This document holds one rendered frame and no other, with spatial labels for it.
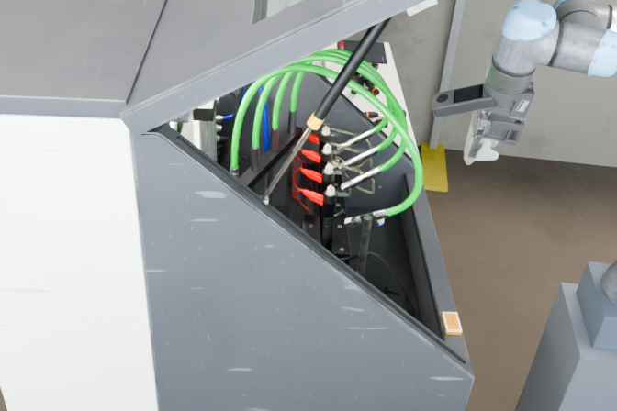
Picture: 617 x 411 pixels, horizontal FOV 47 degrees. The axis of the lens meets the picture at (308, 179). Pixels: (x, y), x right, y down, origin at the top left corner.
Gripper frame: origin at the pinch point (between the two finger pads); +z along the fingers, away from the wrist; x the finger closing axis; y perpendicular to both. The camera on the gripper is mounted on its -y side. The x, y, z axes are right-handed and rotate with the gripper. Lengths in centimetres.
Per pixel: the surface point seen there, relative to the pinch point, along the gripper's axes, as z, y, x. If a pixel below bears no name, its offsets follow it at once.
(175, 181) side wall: -20, -48, -34
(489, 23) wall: 94, 37, 185
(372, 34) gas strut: -43, -23, -24
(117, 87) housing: -32, -56, -29
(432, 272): 26.0, -0.6, -9.6
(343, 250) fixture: 24.1, -20.2, -9.2
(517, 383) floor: 128, 51, 22
